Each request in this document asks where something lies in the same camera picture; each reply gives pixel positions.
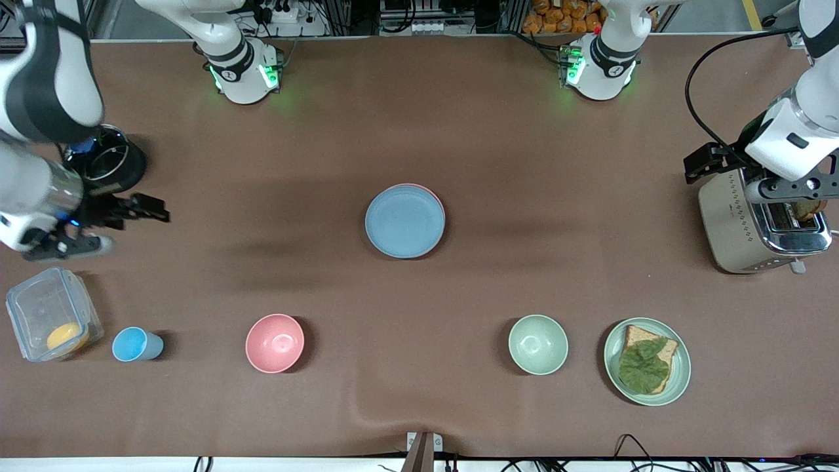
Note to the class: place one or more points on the metal table clamp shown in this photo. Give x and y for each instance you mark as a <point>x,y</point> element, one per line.
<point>423,452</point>

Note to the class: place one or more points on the square brown bread slice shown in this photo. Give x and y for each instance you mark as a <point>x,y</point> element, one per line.
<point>639,335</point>

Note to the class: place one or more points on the green plate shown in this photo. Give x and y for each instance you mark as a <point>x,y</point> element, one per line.
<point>682,367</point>

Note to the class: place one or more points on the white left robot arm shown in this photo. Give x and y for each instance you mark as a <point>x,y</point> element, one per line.
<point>606,62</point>

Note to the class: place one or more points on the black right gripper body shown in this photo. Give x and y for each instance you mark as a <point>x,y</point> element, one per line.
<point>98,211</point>

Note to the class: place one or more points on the white power strip with plugs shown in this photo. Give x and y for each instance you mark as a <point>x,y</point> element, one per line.
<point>288,26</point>

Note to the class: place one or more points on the beige chrome toaster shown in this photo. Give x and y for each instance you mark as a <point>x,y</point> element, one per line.
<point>727,229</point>

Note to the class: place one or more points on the orange round food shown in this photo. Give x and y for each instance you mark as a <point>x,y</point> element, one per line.
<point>65,335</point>

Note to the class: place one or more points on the dark-crusted bread slice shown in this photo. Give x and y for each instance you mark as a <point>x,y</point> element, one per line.
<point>807,210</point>

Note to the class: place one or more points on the black round kettle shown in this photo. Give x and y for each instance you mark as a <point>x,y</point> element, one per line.
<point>124,164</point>

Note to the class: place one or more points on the pink bowl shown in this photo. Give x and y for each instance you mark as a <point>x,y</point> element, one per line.
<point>275,343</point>

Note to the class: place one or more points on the blue plate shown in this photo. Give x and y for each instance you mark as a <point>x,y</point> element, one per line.
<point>403,223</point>

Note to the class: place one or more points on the clear plastic food container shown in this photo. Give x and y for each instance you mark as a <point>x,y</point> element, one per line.
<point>39,308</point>

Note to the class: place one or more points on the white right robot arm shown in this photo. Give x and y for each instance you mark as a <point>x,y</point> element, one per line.
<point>52,72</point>

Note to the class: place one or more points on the orange snack bag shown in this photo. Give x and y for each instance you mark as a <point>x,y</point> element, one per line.
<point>564,16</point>

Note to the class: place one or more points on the blue cup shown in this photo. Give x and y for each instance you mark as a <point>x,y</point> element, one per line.
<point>131,344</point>

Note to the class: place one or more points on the green lettuce leaf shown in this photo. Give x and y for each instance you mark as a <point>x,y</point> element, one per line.
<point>642,367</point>

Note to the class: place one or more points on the green bowl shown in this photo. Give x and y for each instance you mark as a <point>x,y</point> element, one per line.
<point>537,344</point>

